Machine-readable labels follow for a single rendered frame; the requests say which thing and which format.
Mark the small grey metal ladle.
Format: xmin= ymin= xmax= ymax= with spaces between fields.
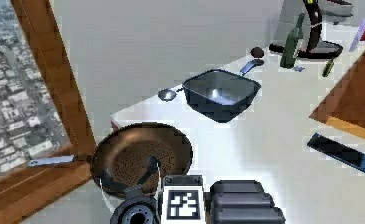
xmin=157 ymin=87 xmax=185 ymax=102

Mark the small green shaker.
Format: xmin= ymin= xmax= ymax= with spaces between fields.
xmin=321 ymin=57 xmax=336 ymax=78

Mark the green glass bottle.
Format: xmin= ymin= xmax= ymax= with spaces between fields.
xmin=279 ymin=13 xmax=306 ymax=70

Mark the dark blue flat phone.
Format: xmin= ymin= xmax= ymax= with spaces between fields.
xmin=306 ymin=132 xmax=365 ymax=175

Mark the dark square pan blue handle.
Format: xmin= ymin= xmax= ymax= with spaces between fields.
xmin=181 ymin=59 xmax=265 ymax=124

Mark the brown round frying pan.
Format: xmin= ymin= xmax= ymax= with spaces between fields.
xmin=26 ymin=121 xmax=194 ymax=198

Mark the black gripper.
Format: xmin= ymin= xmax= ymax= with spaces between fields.
xmin=102 ymin=155 xmax=162 ymax=224

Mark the window with brown wooden frame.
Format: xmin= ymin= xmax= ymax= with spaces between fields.
xmin=0 ymin=0 xmax=98 ymax=224

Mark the purple flat utensil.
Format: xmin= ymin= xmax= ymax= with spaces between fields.
xmin=348 ymin=17 xmax=365 ymax=53

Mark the brown round ball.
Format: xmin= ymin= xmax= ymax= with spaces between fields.
xmin=250 ymin=46 xmax=265 ymax=59

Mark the black coffee machine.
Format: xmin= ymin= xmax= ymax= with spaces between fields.
xmin=268 ymin=0 xmax=344 ymax=61

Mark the grey bowl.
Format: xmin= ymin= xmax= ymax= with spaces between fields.
xmin=323 ymin=0 xmax=355 ymax=18

